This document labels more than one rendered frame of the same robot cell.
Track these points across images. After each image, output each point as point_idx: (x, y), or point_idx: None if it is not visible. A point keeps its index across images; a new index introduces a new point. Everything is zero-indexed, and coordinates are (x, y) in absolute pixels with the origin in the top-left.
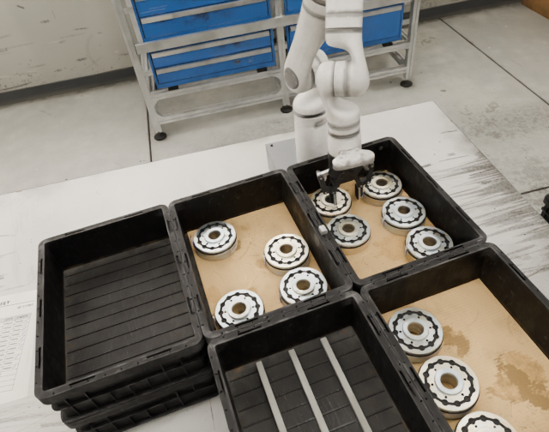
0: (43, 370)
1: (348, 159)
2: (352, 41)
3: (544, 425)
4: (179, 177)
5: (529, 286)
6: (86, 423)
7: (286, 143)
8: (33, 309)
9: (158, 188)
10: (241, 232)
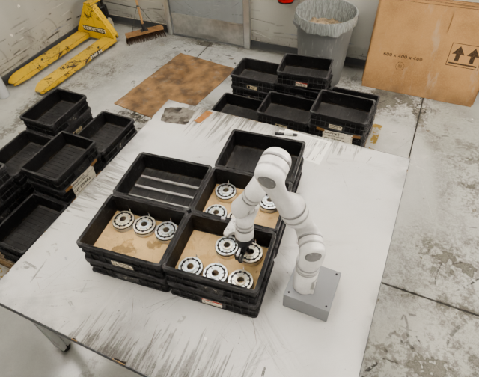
0: (242, 132)
1: (230, 222)
2: (240, 194)
3: (111, 242)
4: (364, 237)
5: (134, 257)
6: None
7: (332, 283)
8: (308, 159)
9: (361, 224)
10: (269, 215)
